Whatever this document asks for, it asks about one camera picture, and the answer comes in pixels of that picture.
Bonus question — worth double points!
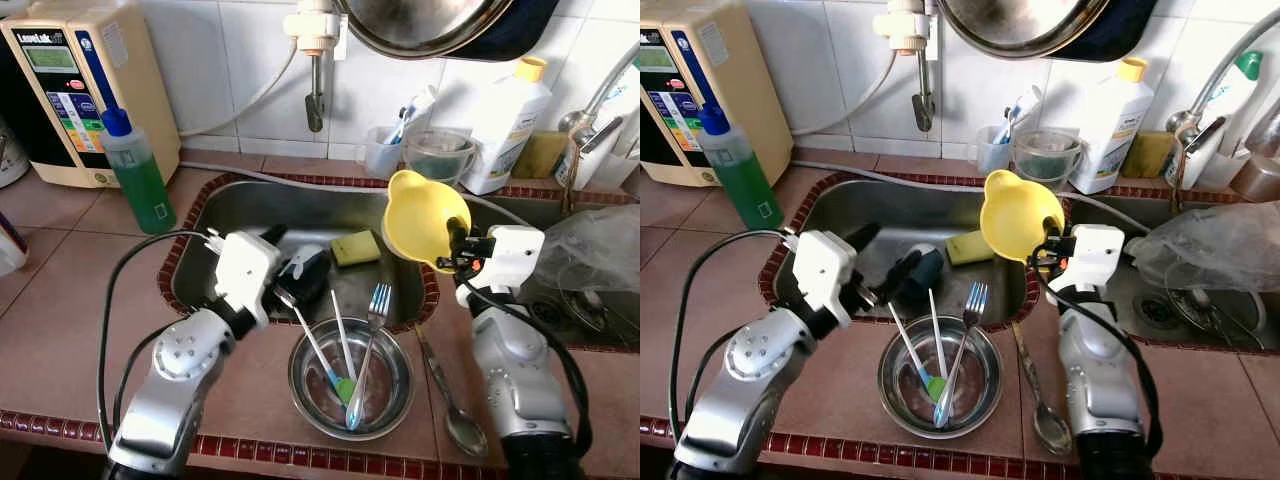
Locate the small steel spoon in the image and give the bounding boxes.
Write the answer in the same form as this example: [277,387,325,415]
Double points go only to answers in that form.
[575,288,611,331]
[1185,288,1221,336]

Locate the thick yellow sponge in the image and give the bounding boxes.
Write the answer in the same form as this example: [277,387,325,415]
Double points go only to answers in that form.
[1120,130,1173,179]
[512,130,568,181]

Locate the beige hose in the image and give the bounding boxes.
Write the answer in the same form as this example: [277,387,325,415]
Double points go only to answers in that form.
[790,45,896,138]
[178,40,301,139]

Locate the chrome sink faucet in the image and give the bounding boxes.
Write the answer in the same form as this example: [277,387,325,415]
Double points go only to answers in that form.
[556,42,641,216]
[1165,5,1280,216]

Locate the dark blue tray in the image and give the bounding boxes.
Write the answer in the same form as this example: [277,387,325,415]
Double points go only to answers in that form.
[1040,0,1161,63]
[440,0,563,63]

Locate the steel sink basin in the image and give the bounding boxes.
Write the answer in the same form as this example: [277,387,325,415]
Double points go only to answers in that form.
[435,190,641,353]
[1060,190,1280,353]
[158,172,443,337]
[757,172,1071,336]

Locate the green soap bottle blue cap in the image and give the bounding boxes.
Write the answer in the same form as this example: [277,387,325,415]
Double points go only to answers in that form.
[697,103,786,233]
[100,107,179,237]

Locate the white bottle green cap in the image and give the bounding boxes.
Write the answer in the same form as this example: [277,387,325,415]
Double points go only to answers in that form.
[563,62,641,193]
[1165,50,1264,193]

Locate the teal mug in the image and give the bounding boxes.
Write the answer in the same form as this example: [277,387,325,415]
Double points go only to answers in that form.
[893,245,947,308]
[283,243,334,311]

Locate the beige water ionizer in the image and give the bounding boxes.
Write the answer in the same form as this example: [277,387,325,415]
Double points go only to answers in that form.
[640,0,796,189]
[0,0,183,191]

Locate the yellow green scrub sponge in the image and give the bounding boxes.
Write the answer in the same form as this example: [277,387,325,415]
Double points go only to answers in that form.
[330,229,384,269]
[945,230,997,267]

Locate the blue white toothbrush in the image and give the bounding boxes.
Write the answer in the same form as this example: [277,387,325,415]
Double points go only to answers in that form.
[385,100,416,146]
[995,100,1026,146]

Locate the white printed cup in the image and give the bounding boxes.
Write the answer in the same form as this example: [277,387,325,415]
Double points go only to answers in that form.
[0,210,30,278]

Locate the hanging steel bowl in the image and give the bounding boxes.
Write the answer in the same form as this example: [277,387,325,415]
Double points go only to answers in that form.
[937,0,1116,61]
[335,0,521,61]

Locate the large steel spoon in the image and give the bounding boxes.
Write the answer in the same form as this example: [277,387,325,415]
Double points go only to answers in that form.
[1010,322,1074,458]
[412,322,490,460]

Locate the white round container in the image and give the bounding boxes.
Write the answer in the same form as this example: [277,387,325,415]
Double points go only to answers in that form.
[0,113,32,190]

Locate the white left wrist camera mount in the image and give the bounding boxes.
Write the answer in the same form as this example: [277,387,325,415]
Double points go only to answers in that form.
[793,230,863,329]
[212,230,284,327]

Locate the steel fork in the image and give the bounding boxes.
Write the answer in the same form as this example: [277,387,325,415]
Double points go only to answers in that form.
[933,282,991,431]
[344,282,394,432]

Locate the clear plastic bucket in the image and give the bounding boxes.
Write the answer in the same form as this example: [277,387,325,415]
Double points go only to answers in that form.
[1013,130,1086,191]
[404,130,479,189]

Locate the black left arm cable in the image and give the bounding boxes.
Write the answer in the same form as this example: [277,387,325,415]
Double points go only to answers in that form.
[668,230,801,446]
[96,230,223,456]

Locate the steel bowl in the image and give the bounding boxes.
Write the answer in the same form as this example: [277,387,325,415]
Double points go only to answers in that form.
[937,0,1116,61]
[877,317,1004,441]
[287,317,415,442]
[335,0,521,61]

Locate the yellow plastic cup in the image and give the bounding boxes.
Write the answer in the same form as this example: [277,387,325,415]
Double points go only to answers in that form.
[980,168,1066,264]
[384,169,474,274]

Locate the clear plastic bag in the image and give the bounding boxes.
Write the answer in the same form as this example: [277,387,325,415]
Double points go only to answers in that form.
[533,203,641,296]
[1125,200,1280,294]

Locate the clear toothbrush cup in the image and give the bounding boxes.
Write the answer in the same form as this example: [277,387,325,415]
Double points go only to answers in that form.
[975,125,1016,176]
[362,125,406,181]

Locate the white detergent bottle orange cap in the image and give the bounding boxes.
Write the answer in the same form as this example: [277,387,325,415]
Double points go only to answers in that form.
[1068,56,1156,196]
[460,56,554,197]

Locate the green handled steel utensil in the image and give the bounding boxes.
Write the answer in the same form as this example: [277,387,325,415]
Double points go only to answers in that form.
[888,300,949,403]
[270,284,358,405]

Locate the steel wall tap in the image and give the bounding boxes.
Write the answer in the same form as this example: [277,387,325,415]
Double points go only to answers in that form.
[912,52,938,134]
[304,52,329,134]

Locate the small steel cup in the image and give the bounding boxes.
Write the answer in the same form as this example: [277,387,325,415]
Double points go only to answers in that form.
[1228,150,1280,204]

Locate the cream tap diverter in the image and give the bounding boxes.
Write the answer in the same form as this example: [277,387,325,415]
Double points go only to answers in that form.
[283,0,348,58]
[873,0,938,58]

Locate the white patterned bowl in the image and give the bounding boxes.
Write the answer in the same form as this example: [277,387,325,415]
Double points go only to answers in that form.
[1163,262,1269,336]
[558,262,641,338]

